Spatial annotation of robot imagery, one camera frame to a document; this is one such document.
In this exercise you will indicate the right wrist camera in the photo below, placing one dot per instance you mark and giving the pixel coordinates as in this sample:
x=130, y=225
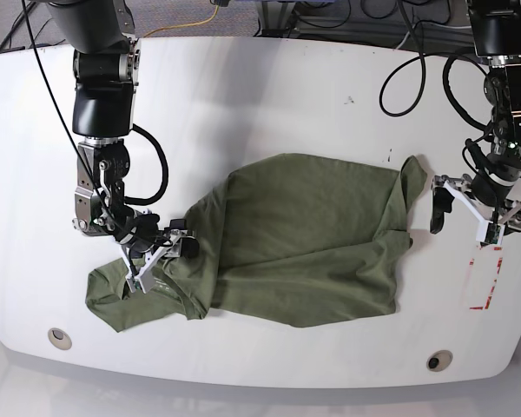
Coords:
x=143, y=284

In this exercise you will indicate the red tape rectangle marking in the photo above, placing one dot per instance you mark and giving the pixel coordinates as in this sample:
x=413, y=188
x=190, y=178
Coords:
x=483, y=278

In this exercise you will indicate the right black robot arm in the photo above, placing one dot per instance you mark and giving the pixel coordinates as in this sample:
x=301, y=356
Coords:
x=105, y=65

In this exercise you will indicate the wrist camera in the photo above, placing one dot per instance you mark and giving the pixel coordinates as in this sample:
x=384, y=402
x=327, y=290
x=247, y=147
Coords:
x=494, y=234
x=143, y=284

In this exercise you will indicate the table cable grommet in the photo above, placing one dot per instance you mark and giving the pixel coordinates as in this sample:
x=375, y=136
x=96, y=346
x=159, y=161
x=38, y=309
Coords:
x=439, y=361
x=59, y=339

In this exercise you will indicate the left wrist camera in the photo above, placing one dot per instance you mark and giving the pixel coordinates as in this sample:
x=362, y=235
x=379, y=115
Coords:
x=494, y=234

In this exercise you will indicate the left table cable grommet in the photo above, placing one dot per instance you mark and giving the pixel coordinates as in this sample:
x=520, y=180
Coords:
x=59, y=339

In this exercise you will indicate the right table cable grommet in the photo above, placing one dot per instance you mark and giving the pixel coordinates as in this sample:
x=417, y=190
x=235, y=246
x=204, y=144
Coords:
x=439, y=361

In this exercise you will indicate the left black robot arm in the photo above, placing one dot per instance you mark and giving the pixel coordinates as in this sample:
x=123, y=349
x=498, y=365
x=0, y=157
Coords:
x=494, y=157

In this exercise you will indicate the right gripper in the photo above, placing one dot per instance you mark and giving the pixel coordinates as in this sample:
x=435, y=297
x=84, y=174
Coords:
x=145, y=244

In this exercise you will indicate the green t-shirt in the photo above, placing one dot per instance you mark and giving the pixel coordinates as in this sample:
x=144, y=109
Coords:
x=296, y=239

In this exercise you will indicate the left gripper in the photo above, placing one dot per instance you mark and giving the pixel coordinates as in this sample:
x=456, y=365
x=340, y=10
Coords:
x=446, y=190

